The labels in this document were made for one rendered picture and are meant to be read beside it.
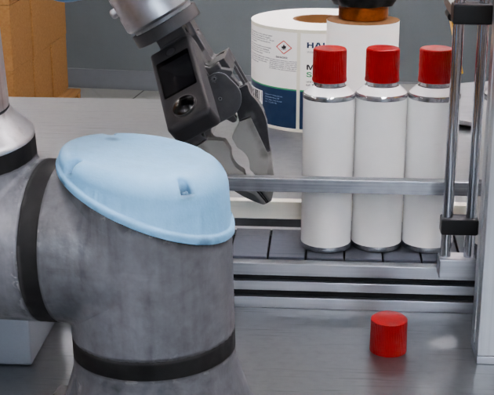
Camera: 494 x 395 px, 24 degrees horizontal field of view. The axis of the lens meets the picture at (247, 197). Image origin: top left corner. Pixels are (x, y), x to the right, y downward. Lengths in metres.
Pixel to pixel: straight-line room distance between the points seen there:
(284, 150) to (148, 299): 0.79
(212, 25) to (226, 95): 4.61
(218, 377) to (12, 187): 0.19
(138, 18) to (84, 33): 4.82
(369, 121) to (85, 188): 0.45
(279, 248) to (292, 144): 0.40
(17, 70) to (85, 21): 1.41
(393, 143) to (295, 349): 0.23
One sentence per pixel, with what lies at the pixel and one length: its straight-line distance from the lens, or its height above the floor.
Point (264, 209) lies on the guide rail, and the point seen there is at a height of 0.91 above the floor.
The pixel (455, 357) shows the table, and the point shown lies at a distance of 1.07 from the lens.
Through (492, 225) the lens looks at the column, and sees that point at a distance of 1.01.
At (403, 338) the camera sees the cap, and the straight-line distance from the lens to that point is 1.06.
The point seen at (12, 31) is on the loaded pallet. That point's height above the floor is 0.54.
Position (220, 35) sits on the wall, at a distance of 5.74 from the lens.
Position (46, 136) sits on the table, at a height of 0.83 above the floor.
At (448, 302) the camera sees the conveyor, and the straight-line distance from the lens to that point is 1.15.
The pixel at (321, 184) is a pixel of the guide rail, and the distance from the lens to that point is 1.12.
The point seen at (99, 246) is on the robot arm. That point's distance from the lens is 0.75.
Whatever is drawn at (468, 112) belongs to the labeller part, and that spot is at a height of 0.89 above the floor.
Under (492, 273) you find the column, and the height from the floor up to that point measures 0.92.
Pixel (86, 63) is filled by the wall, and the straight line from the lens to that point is 5.96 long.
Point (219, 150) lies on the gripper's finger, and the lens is 1.15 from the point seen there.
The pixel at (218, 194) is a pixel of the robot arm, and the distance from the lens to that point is 0.76.
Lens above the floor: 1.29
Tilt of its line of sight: 18 degrees down
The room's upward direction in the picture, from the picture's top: straight up
